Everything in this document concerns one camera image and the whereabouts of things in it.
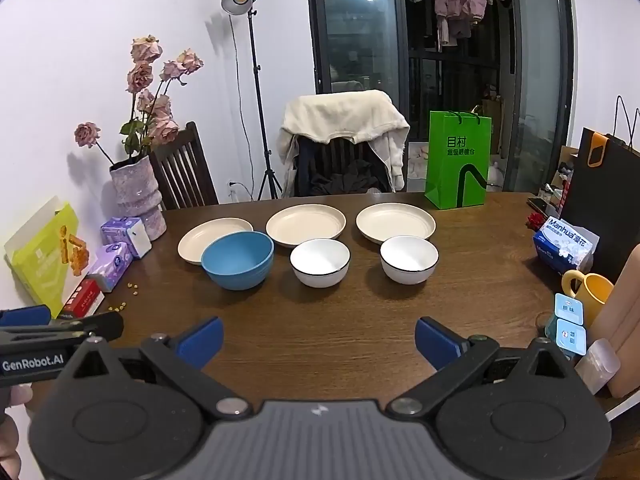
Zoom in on studio light on tripod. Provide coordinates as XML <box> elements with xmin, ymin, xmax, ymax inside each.
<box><xmin>220</xmin><ymin>0</ymin><xmax>283</xmax><ymax>200</ymax></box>

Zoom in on white bowl black rim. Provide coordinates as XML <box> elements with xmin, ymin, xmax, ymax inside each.
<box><xmin>380</xmin><ymin>235</ymin><xmax>439</xmax><ymax>285</ymax></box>
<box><xmin>290</xmin><ymin>238</ymin><xmax>352</xmax><ymax>289</ymax></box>

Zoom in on yellow ceramic mug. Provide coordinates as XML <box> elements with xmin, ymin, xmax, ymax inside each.
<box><xmin>561</xmin><ymin>270</ymin><xmax>614</xmax><ymax>327</ymax></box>

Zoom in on black paper shopping bag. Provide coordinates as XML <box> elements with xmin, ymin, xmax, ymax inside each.
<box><xmin>561</xmin><ymin>96</ymin><xmax>639</xmax><ymax>282</ymax></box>

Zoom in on dark wooden chair left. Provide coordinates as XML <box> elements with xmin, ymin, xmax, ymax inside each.
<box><xmin>150</xmin><ymin>122</ymin><xmax>218</xmax><ymax>210</ymax></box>

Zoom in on dried pink roses bouquet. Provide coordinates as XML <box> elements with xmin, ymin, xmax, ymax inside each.
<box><xmin>74</xmin><ymin>34</ymin><xmax>205</xmax><ymax>166</ymax></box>

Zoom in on red gift box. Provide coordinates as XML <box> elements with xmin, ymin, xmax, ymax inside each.
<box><xmin>58</xmin><ymin>278</ymin><xmax>104</xmax><ymax>320</ymax></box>

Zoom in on purple textured vase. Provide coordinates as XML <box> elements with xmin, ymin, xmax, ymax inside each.
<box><xmin>110</xmin><ymin>155</ymin><xmax>167</xmax><ymax>242</ymax></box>

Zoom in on chair with cream blanket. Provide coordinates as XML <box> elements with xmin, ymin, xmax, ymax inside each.
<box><xmin>277</xmin><ymin>90</ymin><xmax>410</xmax><ymax>196</ymax></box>

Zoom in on small red flower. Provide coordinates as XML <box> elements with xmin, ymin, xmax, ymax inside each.
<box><xmin>526</xmin><ymin>211</ymin><xmax>547</xmax><ymax>232</ymax></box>

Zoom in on purple tissue pack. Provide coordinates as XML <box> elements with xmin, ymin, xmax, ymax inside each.
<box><xmin>101</xmin><ymin>217</ymin><xmax>152</xmax><ymax>259</ymax></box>
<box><xmin>87</xmin><ymin>242</ymin><xmax>132</xmax><ymax>294</ymax></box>

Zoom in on person's left hand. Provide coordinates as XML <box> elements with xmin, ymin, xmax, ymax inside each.
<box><xmin>1</xmin><ymin>385</ymin><xmax>32</xmax><ymax>480</ymax></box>

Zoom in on purple tissue pack front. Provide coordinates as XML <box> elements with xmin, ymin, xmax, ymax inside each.
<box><xmin>87</xmin><ymin>242</ymin><xmax>132</xmax><ymax>294</ymax></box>

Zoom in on blue plastic bowl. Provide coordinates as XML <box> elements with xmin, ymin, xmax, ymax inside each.
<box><xmin>201</xmin><ymin>231</ymin><xmax>274</xmax><ymax>292</ymax></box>

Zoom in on blue Manhua tissue box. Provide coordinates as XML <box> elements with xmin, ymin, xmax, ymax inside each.
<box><xmin>533</xmin><ymin>217</ymin><xmax>600</xmax><ymax>274</ymax></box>

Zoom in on purple tissue pack rear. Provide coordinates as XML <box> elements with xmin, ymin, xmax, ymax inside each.
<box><xmin>101</xmin><ymin>217</ymin><xmax>152</xmax><ymax>259</ymax></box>

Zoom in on yellow-green snack box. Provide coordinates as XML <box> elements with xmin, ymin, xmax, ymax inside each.
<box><xmin>4</xmin><ymin>196</ymin><xmax>93</xmax><ymax>318</ymax></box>

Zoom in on cream plate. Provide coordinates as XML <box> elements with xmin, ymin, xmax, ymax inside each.
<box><xmin>356</xmin><ymin>203</ymin><xmax>437</xmax><ymax>245</ymax></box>
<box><xmin>177</xmin><ymin>218</ymin><xmax>254</xmax><ymax>266</ymax></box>
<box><xmin>266</xmin><ymin>204</ymin><xmax>347</xmax><ymax>248</ymax></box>

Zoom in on black sliding glass door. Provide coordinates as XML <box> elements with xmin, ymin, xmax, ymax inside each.
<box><xmin>309</xmin><ymin>0</ymin><xmax>574</xmax><ymax>192</ymax></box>

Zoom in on green paper shopping bag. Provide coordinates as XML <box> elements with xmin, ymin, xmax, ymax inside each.
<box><xmin>425</xmin><ymin>110</ymin><xmax>491</xmax><ymax>210</ymax></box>

